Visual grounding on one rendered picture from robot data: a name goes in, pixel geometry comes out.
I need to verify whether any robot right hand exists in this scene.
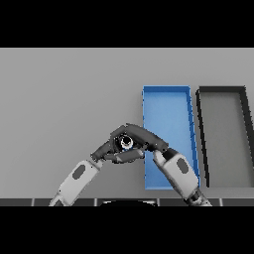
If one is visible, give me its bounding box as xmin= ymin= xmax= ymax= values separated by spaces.
xmin=109 ymin=123 xmax=180 ymax=161

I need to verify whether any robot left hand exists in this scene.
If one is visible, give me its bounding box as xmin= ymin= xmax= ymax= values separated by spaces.
xmin=89 ymin=140 xmax=147 ymax=165

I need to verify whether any blue pipe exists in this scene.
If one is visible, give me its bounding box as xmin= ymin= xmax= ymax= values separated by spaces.
xmin=115 ymin=132 xmax=140 ymax=154

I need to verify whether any blue bin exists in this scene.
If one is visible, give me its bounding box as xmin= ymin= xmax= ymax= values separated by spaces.
xmin=141 ymin=85 xmax=201 ymax=191

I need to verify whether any dark grey bin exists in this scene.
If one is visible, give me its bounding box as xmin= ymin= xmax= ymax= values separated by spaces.
xmin=194 ymin=85 xmax=254 ymax=190

